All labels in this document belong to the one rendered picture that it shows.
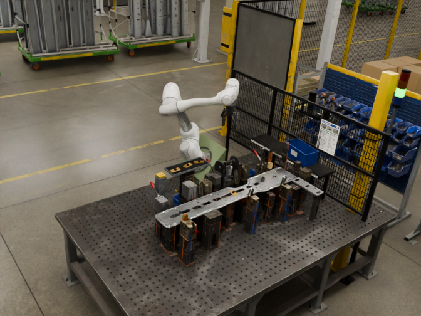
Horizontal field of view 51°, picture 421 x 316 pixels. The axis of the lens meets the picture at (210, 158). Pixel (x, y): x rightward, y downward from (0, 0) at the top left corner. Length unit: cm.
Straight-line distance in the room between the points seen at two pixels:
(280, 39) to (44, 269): 375
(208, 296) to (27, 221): 259
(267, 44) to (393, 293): 331
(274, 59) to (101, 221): 321
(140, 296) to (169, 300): 20
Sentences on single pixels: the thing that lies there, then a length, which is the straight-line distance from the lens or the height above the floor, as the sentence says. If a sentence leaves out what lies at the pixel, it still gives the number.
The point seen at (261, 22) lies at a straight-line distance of 605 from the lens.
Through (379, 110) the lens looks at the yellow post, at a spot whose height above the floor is 170.
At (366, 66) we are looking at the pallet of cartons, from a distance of 785.
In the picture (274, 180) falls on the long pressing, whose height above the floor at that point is 100.
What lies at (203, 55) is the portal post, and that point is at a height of 15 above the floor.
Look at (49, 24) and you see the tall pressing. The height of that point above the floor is 86.
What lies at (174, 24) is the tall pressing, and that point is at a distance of 1137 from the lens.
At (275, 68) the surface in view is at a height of 132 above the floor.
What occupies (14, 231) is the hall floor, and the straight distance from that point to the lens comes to 506.
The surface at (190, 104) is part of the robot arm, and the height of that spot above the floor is 163.
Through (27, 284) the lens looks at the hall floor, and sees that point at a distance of 442.
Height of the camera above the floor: 297
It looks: 28 degrees down
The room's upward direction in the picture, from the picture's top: 4 degrees clockwise
